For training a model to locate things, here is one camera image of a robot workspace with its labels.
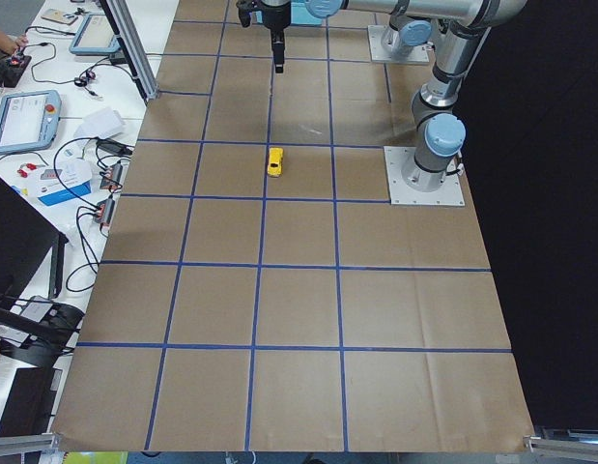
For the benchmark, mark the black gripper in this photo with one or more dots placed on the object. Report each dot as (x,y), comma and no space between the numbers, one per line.
(275,15)

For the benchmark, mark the yellow beetle toy car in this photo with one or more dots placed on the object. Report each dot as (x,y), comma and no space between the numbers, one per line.
(275,162)

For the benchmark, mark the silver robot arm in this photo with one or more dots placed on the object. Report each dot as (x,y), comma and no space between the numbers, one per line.
(440,135)
(404,40)

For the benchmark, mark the person forearm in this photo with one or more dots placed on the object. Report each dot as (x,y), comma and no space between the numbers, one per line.
(11,44)

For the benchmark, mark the light blue plastic bin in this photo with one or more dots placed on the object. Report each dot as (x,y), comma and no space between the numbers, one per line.
(304,12)

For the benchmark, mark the far teach pendant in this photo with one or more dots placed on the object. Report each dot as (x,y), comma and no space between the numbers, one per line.
(94,36)

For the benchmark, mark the teach pendant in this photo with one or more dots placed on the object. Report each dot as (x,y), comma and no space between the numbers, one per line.
(28,121)
(94,36)

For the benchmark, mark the white folded paper box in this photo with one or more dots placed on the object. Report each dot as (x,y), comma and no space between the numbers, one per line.
(103,123)

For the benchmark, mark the black power adapter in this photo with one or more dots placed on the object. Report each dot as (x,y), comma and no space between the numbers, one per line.
(114,147)

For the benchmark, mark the orange usb hub upper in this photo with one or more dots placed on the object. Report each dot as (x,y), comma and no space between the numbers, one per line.
(111,177)

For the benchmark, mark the orange usb hub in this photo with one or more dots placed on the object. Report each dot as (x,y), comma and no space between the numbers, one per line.
(104,212)
(111,177)

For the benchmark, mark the smartphone on desk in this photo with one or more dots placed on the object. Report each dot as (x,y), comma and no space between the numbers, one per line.
(60,17)

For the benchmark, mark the orange usb hub lower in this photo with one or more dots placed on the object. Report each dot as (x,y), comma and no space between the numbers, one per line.
(104,212)

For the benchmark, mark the blue white cardboard box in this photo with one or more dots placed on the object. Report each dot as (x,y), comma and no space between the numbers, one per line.
(70,178)

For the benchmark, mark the near teach pendant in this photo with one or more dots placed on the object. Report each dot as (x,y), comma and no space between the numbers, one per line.
(28,121)

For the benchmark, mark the black monitor stand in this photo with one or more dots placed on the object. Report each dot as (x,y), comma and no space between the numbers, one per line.
(31,331)

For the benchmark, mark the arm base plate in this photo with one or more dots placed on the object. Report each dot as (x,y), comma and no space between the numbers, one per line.
(386,46)
(409,185)

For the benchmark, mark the aluminium frame post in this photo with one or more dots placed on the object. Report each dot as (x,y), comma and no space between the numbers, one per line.
(122,24)

